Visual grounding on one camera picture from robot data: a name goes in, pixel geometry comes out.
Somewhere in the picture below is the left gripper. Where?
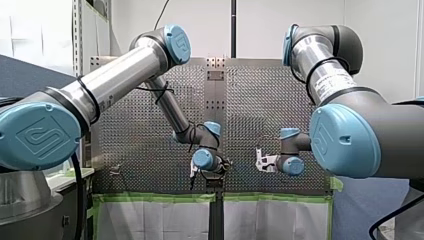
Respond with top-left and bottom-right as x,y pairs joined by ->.
201,159 -> 233,188

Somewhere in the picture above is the metal rack upright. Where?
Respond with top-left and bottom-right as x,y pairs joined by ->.
71,0 -> 85,78

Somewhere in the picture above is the black pole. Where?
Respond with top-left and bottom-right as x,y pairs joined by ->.
230,0 -> 238,60

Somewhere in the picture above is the grey board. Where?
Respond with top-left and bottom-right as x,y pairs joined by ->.
331,175 -> 411,240

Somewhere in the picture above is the black cable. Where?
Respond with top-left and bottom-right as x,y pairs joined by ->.
70,152 -> 85,240
367,193 -> 424,240
153,0 -> 171,32
135,81 -> 176,106

